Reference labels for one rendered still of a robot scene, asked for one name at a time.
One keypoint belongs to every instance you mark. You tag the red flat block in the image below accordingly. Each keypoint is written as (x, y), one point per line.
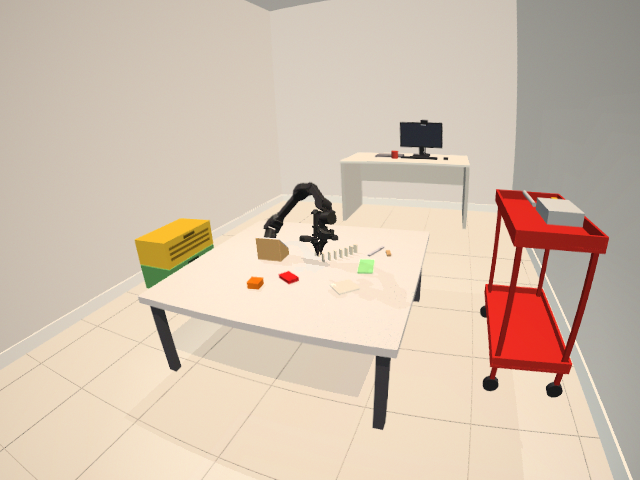
(288, 277)

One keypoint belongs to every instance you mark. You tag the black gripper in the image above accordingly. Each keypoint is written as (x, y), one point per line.
(318, 245)

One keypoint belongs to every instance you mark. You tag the light green flat rectangular block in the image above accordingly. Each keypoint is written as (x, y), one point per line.
(366, 266)

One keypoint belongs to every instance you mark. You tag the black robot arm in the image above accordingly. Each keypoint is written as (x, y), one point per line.
(300, 192)

